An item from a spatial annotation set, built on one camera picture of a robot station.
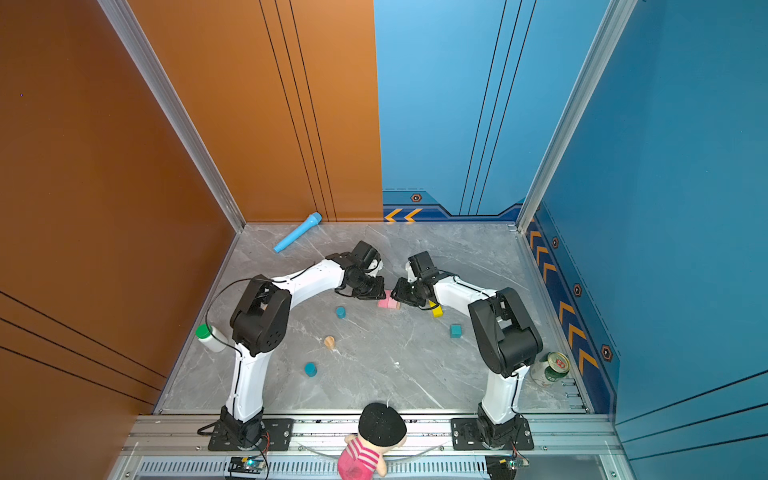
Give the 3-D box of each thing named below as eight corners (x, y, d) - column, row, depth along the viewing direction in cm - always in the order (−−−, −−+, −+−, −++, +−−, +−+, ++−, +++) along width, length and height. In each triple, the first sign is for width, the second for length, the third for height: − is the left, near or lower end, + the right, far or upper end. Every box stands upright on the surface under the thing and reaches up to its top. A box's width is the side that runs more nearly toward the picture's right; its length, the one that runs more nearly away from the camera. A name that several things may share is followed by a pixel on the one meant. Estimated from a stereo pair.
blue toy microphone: (272, 249, 114) (269, 244, 112) (317, 216, 126) (315, 210, 124) (278, 254, 113) (276, 249, 110) (323, 220, 124) (322, 214, 122)
